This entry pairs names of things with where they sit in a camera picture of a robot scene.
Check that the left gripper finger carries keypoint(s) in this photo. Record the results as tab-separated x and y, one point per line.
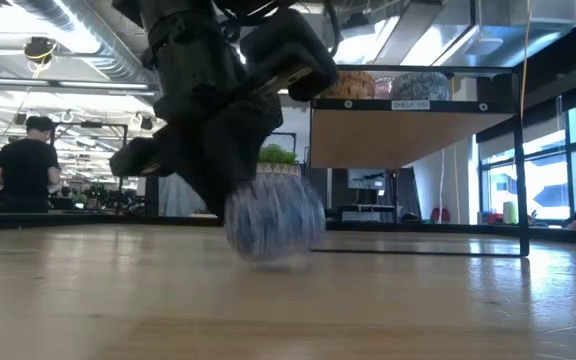
218	185

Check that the small blue patterned candle tin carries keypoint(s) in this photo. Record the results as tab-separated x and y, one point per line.
275	222

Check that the orange patterned candle tin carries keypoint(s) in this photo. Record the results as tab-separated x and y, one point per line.
350	86

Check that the large blue patterned candle tin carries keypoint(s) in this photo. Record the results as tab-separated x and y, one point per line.
420	87

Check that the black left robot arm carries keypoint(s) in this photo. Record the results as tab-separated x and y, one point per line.
188	50

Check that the succulent in white patterned pot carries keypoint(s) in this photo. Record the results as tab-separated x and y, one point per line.
278	157

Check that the background computer monitor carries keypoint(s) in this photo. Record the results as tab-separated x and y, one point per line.
365	179

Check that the long ceiling light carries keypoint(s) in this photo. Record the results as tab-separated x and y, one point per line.
58	85

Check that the white shelf label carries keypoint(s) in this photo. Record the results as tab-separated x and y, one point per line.
410	105

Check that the red background object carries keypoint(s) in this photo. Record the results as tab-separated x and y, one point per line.
441	215

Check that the green and white cylinder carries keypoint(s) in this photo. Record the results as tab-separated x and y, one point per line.
510	212

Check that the black background rig frame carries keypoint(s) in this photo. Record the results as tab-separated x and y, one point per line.
288	134

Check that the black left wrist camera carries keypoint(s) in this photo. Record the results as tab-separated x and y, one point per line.
288	42

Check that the wooden shelf with black frame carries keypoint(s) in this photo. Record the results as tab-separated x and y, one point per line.
398	137

